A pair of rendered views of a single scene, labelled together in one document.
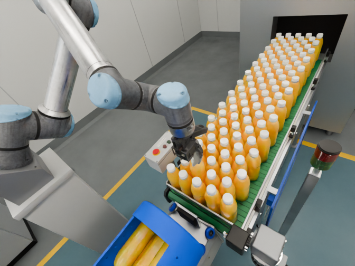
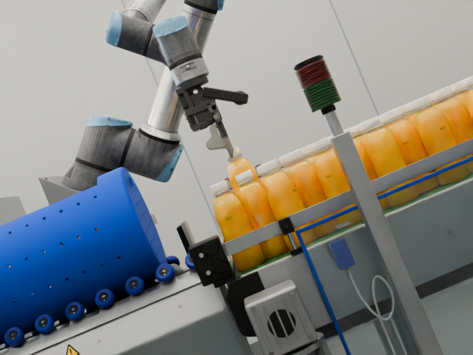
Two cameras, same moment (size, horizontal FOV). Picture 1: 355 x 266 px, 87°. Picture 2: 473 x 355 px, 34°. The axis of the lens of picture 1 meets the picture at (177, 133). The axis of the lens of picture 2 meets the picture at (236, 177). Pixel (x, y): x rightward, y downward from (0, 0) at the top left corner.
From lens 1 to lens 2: 1.78 m
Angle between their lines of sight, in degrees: 56
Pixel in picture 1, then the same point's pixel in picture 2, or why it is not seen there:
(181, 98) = (165, 24)
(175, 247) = (101, 188)
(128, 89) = (133, 25)
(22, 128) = (108, 139)
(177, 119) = (166, 53)
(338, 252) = not seen: outside the picture
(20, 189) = not seen: hidden behind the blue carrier
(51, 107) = (150, 122)
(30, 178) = not seen: hidden behind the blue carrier
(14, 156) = (89, 175)
